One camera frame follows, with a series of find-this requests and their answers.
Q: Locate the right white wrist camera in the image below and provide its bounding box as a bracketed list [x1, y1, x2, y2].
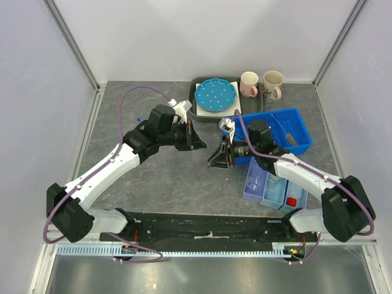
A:
[219, 118, 235, 143]

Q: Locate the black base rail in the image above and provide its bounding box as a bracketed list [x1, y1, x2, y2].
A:
[100, 209, 319, 252]

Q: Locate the light blue box right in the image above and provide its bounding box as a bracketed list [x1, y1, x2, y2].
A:
[280, 181, 308, 213]

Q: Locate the light blue box middle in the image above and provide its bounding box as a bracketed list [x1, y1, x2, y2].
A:
[260, 174, 287, 209]

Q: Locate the clear glass beaker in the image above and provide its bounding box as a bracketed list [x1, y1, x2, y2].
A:
[246, 176, 265, 192]

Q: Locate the blue polka dot plate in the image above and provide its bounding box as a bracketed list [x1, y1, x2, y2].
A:
[194, 78, 237, 113]

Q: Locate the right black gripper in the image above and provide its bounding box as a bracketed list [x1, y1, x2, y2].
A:
[206, 134, 259, 170]

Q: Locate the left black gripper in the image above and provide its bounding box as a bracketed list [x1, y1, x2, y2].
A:
[159, 119, 206, 151]

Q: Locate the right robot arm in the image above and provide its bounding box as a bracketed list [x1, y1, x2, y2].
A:
[207, 118, 375, 243]

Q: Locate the purple plastic box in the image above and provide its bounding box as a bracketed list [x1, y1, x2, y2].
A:
[243, 158, 268, 203]

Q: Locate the cream floral mug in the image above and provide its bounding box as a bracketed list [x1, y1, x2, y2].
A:
[262, 70, 284, 104]

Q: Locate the white square plate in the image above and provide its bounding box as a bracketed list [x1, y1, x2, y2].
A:
[195, 81, 241, 118]

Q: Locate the pink mug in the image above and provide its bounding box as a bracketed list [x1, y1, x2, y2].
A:
[239, 72, 259, 98]

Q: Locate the white red-capped wash bottle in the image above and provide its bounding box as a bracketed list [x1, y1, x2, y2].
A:
[286, 183, 303, 207]

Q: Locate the brown test tube brush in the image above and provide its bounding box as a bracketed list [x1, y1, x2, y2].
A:
[271, 113, 298, 146]

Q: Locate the small glass stopper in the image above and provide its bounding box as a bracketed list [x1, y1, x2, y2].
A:
[266, 173, 281, 189]

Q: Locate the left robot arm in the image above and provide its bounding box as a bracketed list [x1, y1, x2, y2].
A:
[46, 100, 206, 243]

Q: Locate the dark grey tray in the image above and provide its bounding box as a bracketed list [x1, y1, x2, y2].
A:
[188, 77, 264, 123]

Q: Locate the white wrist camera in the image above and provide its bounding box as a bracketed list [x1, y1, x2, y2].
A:
[168, 99, 192, 123]
[219, 118, 235, 143]

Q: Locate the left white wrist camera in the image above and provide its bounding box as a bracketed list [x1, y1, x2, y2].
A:
[168, 99, 192, 123]

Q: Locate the light blue box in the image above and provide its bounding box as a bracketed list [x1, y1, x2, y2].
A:
[260, 174, 287, 209]
[280, 181, 308, 213]

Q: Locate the blue divided bin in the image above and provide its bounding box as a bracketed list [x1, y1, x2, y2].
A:
[220, 107, 314, 166]

